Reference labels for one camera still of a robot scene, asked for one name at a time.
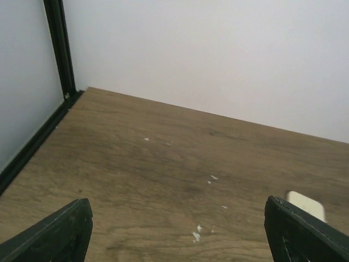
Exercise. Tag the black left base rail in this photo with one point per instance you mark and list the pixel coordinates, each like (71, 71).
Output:
(11, 171)

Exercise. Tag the beige phone case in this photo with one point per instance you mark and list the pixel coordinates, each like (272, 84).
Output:
(307, 204)

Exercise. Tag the black left frame post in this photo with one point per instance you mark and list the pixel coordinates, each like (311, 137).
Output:
(59, 35)

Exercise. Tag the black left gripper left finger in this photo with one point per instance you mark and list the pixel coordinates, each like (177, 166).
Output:
(62, 236)

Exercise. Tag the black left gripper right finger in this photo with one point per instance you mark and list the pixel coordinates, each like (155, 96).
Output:
(295, 235)

